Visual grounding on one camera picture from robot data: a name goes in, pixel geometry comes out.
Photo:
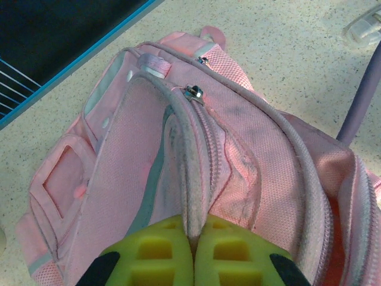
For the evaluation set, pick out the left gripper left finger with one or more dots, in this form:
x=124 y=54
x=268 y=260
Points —
x=154 y=256

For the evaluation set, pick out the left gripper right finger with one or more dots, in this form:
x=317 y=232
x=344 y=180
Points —
x=238 y=259

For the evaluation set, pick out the pink backpack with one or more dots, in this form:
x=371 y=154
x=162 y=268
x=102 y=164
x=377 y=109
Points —
x=253 y=143

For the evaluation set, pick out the clear plastic supplies bag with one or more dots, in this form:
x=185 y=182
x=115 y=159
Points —
x=363 y=28

